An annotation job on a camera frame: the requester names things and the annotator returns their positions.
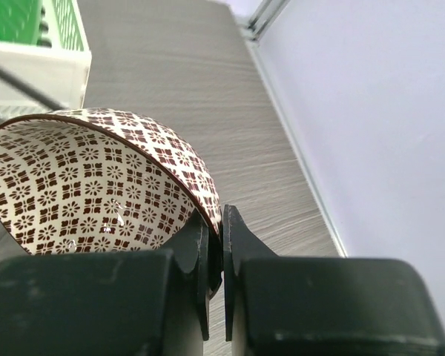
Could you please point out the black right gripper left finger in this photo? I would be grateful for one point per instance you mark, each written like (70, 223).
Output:
(151, 302)

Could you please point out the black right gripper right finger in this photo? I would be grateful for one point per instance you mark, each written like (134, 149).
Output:
(322, 305)

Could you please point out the brown patterned ceramic bowl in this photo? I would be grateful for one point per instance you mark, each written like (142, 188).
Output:
(100, 179)

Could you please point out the white file organizer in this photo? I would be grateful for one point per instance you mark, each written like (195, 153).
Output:
(77, 63)

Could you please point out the black wire dish rack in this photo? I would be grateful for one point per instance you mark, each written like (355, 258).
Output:
(31, 88)

